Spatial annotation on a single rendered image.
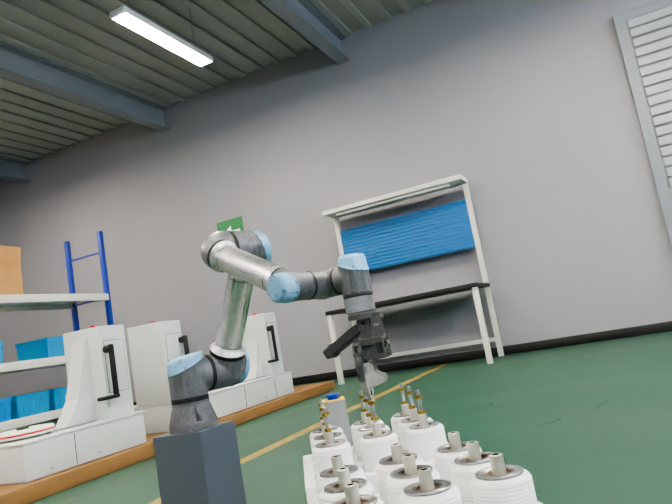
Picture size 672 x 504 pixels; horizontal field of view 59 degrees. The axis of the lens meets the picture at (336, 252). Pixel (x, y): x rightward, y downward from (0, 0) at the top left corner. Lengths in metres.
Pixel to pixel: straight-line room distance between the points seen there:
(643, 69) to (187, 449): 5.66
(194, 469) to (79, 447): 1.70
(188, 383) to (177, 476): 0.27
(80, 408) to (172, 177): 5.18
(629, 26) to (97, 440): 5.80
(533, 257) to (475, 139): 1.41
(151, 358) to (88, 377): 0.56
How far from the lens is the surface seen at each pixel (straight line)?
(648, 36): 6.72
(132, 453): 3.68
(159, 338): 4.17
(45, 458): 3.41
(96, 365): 3.80
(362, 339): 1.48
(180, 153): 8.46
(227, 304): 1.91
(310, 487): 1.47
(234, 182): 7.85
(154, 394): 4.24
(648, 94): 6.55
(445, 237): 6.47
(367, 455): 1.51
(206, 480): 1.89
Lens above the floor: 0.51
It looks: 8 degrees up
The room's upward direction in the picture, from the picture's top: 10 degrees counter-clockwise
